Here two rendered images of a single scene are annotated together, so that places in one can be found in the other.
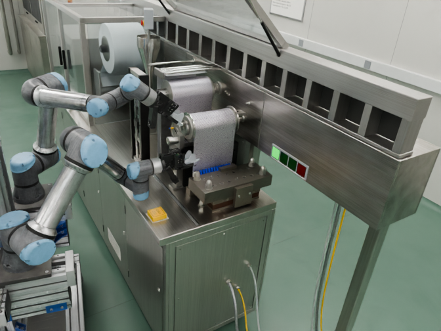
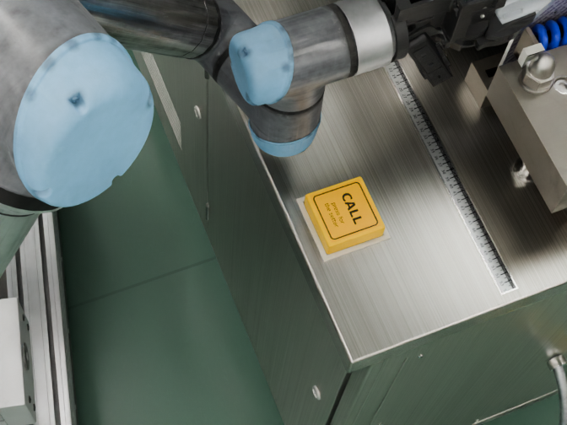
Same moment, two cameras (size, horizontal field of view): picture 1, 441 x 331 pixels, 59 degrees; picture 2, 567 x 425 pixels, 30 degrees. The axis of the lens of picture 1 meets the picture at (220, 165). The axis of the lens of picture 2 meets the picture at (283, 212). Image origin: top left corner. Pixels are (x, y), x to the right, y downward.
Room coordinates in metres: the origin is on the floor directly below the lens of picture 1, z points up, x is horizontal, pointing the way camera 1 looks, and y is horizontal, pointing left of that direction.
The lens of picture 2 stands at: (0.95, 0.30, 1.99)
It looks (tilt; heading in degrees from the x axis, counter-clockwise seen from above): 64 degrees down; 5
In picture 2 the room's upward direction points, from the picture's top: 8 degrees clockwise
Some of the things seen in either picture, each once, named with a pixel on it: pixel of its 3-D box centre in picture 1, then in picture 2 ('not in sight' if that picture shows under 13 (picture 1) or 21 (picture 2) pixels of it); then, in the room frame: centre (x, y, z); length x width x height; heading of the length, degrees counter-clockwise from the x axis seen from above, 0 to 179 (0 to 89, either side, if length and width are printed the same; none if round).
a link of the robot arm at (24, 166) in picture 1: (25, 167); not in sight; (1.67, 0.98, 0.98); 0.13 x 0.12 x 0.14; 161
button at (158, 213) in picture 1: (157, 214); (344, 214); (1.48, 0.28, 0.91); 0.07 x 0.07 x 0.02; 34
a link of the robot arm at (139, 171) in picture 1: (140, 169); (290, 57); (1.54, 0.37, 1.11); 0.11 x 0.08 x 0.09; 124
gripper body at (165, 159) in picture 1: (171, 160); (436, 6); (1.63, 0.23, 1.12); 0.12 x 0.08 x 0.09; 124
